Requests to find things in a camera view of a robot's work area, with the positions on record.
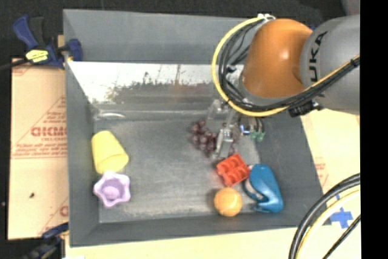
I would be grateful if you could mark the blue and white clamp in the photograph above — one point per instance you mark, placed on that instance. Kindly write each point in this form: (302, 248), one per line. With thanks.
(268, 188)

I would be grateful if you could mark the grey metal bin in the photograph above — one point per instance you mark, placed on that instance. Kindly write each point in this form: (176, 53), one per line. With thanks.
(163, 160)

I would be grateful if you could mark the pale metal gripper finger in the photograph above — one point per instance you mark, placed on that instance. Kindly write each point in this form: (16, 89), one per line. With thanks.
(228, 142)
(220, 144)

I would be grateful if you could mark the orange ball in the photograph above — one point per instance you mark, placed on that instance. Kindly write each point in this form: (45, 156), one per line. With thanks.
(228, 202)

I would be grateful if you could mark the purple toy grapes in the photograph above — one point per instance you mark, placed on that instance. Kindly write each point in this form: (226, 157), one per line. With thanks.
(202, 138)

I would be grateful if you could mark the black cylinder on white bracket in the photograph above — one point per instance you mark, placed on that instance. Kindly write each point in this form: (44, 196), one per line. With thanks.
(300, 109)

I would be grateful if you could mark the purple star-shaped cup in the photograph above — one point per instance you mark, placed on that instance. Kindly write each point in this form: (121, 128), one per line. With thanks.
(112, 189)

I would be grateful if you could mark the yellow plastic cup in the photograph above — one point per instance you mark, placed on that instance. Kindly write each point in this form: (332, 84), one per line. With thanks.
(107, 153)

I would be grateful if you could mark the brown cardboard board red print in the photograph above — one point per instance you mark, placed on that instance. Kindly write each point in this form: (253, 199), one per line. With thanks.
(36, 166)

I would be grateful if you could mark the red toy building block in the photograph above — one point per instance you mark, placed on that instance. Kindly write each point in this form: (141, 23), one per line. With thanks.
(233, 170)

